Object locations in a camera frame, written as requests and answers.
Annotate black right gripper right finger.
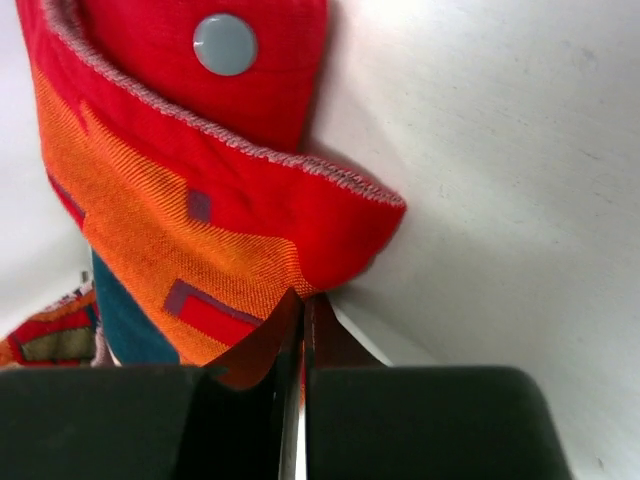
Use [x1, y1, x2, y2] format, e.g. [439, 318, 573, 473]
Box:
[304, 295, 571, 480]

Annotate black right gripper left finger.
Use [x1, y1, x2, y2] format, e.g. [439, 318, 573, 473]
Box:
[1, 291, 300, 479]

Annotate red patterned cloth placemat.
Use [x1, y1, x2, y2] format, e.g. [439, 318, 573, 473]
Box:
[1, 1, 406, 369]

